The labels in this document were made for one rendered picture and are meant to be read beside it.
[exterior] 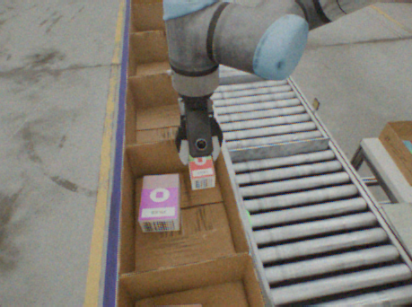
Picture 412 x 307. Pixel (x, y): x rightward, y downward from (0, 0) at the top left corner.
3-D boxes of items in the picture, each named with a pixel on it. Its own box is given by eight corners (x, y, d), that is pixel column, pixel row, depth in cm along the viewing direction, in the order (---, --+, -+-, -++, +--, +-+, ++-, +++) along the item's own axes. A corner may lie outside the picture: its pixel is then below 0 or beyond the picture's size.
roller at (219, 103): (296, 101, 157) (299, 94, 154) (206, 112, 151) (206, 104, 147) (293, 96, 161) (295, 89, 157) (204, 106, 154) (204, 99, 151)
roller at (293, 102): (302, 109, 153) (303, 101, 149) (207, 119, 147) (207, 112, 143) (298, 103, 156) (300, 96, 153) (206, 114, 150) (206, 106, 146)
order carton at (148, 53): (200, 102, 128) (199, 69, 115) (135, 109, 124) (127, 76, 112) (189, 59, 154) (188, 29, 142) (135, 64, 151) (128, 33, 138)
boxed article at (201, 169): (207, 155, 74) (207, 144, 70) (214, 187, 67) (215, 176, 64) (187, 158, 73) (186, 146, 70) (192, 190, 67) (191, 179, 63)
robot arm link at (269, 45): (320, 1, 40) (242, -14, 44) (292, 35, 33) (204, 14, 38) (305, 60, 47) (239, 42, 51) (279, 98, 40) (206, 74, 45)
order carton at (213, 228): (244, 279, 75) (251, 252, 62) (133, 300, 71) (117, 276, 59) (216, 167, 101) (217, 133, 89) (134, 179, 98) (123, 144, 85)
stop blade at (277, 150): (325, 151, 129) (331, 137, 122) (227, 165, 123) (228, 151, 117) (324, 150, 129) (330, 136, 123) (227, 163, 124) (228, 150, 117)
